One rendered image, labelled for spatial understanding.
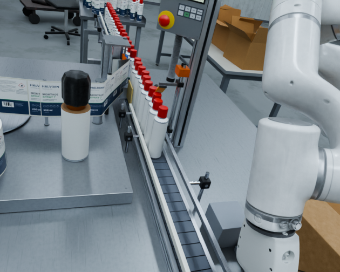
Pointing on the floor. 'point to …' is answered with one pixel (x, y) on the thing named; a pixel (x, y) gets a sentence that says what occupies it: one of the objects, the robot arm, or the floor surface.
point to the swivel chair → (64, 17)
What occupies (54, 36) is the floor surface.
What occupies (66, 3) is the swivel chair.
